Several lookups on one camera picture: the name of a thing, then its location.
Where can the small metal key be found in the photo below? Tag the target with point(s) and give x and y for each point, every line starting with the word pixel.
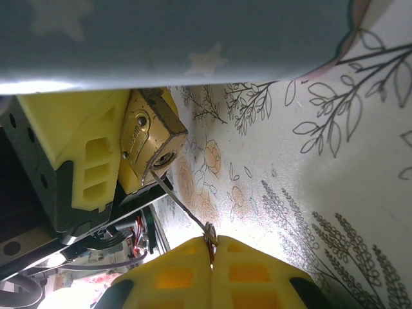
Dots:
pixel 164 186

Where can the blue cartoon tin box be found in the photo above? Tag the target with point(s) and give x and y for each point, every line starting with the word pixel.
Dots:
pixel 193 32

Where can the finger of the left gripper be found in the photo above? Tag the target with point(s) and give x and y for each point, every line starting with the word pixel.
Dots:
pixel 80 128
pixel 135 185

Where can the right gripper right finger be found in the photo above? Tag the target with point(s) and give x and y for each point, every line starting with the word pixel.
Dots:
pixel 251 289

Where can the brass padlock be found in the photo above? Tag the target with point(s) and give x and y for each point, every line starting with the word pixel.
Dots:
pixel 141 138

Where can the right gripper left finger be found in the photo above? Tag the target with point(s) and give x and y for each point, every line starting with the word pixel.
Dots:
pixel 180 289

